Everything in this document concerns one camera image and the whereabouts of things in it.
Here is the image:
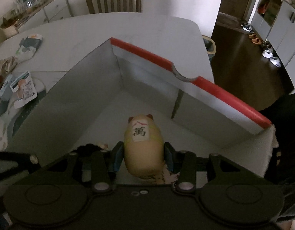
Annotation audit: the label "light blue small box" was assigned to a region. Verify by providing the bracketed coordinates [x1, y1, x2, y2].
[0, 74, 15, 102]

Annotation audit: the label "foil paper bag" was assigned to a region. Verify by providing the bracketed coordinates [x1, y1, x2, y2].
[0, 56, 17, 78]

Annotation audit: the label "white orange snack packet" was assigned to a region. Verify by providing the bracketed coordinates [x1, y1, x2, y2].
[10, 71, 38, 109]

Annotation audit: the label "yellow hamster plush toy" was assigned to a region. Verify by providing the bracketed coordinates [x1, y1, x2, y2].
[124, 114, 165, 179]

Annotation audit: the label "white drawer sideboard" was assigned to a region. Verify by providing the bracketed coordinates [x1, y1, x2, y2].
[0, 0, 73, 43]

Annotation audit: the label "red cardboard box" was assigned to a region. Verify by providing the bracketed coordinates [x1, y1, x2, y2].
[7, 38, 275, 176]

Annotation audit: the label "white patterned cabinet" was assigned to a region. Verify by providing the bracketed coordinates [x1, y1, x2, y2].
[251, 1, 295, 92]

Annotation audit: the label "white green plastic bag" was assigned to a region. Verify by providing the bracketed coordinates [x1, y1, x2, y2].
[14, 34, 43, 63]

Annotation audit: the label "white shoes on floor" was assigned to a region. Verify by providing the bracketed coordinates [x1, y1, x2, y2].
[262, 49, 281, 67]

